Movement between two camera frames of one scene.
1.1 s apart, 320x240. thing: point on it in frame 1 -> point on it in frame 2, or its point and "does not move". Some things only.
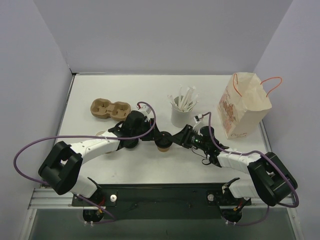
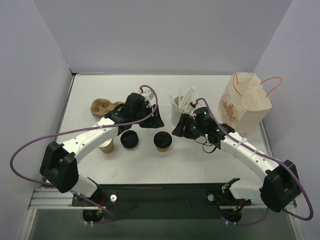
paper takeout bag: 243,103 does not move
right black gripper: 185,135 -> 184,128
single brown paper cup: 164,150 does not move
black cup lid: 163,139 does not move
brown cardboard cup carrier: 102,108 does not move
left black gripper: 152,130 -> 152,120
